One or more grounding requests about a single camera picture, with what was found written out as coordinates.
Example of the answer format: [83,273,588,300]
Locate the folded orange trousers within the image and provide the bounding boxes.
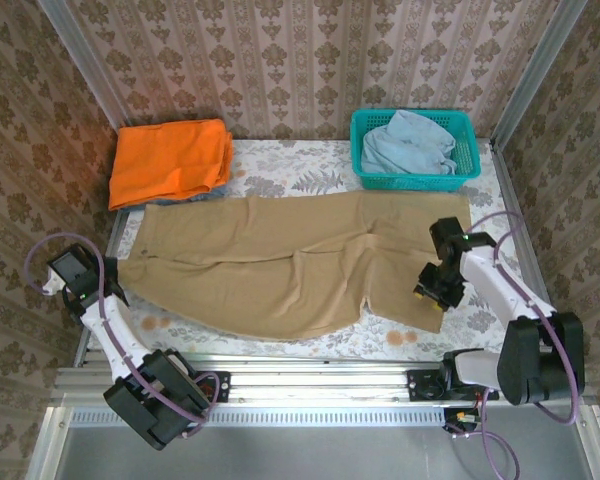
[108,118,235,212]

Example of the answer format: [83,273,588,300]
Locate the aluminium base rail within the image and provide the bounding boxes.
[49,349,596,406]

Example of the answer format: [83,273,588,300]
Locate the light blue trousers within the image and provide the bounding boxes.
[360,110,457,176]

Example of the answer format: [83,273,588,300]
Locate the floral tablecloth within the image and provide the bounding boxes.
[87,138,546,365]

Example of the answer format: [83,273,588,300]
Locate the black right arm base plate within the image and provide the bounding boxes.
[406,368,454,403]

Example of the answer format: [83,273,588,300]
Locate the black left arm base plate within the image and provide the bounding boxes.
[192,370,231,404]

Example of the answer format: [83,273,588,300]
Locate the aluminium corner post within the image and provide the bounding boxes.
[489,0,589,149]
[35,0,131,130]

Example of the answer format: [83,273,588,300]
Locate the small black connector board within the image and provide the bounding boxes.
[444,407,486,434]

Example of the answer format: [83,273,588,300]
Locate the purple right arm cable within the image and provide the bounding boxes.
[452,209,589,480]

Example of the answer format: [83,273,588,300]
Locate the tan trousers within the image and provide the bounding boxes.
[113,192,472,344]

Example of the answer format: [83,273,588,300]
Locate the folded blue jeans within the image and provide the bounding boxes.
[152,185,229,206]

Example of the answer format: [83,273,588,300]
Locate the teal plastic basket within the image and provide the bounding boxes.
[349,108,482,194]

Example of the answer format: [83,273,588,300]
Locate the grey metal panel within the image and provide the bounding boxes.
[24,404,600,480]

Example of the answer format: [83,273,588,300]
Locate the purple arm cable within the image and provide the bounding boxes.
[24,232,222,441]
[452,209,589,480]

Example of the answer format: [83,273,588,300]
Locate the slotted grey cable duct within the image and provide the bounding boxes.
[69,407,449,426]

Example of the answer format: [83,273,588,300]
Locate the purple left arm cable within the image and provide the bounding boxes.
[24,232,222,441]

